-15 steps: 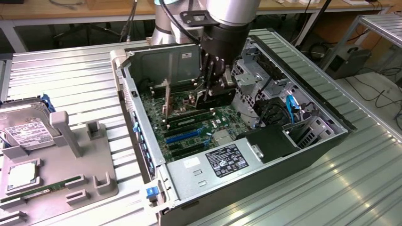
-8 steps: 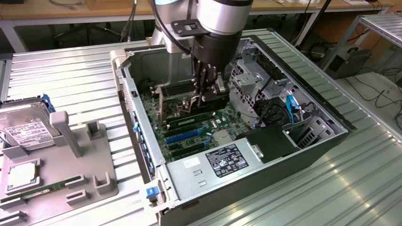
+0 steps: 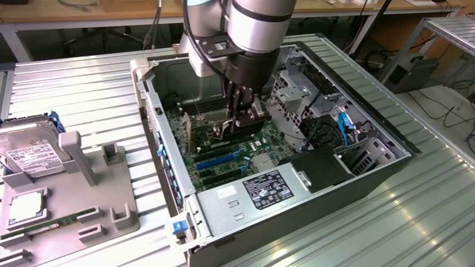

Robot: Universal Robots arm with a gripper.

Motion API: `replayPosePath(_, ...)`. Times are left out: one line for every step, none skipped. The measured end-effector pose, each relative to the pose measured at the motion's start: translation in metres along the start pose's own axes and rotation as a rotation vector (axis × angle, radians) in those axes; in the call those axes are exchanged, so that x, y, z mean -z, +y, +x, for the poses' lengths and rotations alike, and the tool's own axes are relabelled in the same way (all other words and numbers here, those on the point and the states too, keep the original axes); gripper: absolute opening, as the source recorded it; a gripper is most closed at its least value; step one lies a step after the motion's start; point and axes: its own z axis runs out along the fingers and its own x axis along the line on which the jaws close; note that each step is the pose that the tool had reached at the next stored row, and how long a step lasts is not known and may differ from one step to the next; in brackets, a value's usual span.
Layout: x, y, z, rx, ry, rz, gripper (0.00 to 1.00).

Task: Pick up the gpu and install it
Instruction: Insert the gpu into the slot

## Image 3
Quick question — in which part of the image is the black box on floor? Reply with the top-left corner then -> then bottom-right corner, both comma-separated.
386,55 -> 439,94

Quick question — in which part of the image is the silver chipset heatsink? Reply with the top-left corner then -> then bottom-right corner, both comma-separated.
253,154 -> 277,169

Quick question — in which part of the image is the grey parts rack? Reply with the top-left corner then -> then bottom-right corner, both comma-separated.
0,130 -> 143,267

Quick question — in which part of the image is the aluminium frame table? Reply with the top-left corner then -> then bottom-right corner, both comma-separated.
386,16 -> 475,84

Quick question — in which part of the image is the blue disk carrier bracket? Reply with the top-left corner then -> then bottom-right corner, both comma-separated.
45,110 -> 68,134

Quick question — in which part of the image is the green RAM stick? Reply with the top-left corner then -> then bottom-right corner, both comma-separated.
0,215 -> 81,240

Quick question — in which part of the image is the black hanging cable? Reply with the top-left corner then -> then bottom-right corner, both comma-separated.
143,0 -> 164,51

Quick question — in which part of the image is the green motherboard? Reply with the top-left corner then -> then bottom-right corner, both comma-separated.
163,97 -> 298,193

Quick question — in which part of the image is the black expansion slot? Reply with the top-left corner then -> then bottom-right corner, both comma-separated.
200,168 -> 248,187
193,149 -> 239,164

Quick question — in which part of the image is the wooden desk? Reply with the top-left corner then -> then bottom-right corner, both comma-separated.
0,0 -> 464,33

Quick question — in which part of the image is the black chair base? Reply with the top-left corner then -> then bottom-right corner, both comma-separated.
61,26 -> 145,58

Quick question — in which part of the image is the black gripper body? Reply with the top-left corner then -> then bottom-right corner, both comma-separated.
223,48 -> 281,93

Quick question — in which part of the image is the black plastic air shroud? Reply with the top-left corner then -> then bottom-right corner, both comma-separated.
288,147 -> 358,195

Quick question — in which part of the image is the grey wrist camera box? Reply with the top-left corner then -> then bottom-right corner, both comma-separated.
188,36 -> 245,78

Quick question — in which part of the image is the silver hard disk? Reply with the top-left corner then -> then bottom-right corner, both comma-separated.
0,118 -> 71,179

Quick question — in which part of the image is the blue flat data wire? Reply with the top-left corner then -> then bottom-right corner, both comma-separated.
336,111 -> 354,147

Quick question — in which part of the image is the metal disk bay cage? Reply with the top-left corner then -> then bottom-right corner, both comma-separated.
268,47 -> 358,152

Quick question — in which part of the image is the CPU socket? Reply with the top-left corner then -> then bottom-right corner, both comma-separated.
196,110 -> 228,134

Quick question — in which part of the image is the long blue expansion slot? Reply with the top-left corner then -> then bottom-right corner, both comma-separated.
195,152 -> 243,170

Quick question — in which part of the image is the silver power supply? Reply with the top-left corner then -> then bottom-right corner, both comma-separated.
195,162 -> 315,238

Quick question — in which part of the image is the silver CPU chip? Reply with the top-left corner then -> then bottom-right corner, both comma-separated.
8,191 -> 44,223

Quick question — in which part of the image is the metal rear port block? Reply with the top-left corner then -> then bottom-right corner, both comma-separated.
183,112 -> 196,152

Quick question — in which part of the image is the open black PC case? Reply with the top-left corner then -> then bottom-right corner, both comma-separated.
129,41 -> 423,267

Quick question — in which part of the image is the black camera cable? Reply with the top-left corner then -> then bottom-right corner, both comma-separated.
183,0 -> 231,84

